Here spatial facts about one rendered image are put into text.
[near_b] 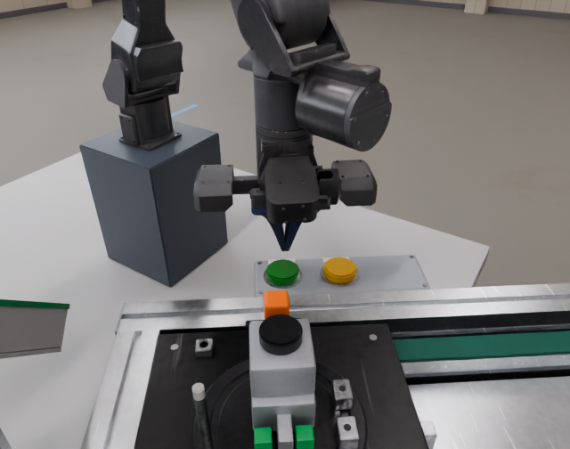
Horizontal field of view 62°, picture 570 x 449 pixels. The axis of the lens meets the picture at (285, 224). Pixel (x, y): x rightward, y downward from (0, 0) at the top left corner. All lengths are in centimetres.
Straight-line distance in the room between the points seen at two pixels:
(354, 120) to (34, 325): 32
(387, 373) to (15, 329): 32
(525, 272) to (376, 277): 179
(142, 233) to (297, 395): 43
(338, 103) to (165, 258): 40
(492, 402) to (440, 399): 5
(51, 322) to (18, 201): 60
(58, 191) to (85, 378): 50
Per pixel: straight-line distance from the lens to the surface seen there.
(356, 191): 48
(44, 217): 98
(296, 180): 44
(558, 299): 63
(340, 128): 39
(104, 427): 47
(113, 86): 67
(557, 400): 59
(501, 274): 229
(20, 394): 67
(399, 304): 57
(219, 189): 48
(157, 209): 66
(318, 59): 43
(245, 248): 80
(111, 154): 68
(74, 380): 65
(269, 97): 44
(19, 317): 44
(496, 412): 55
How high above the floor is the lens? 133
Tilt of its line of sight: 34 degrees down
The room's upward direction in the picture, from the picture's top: straight up
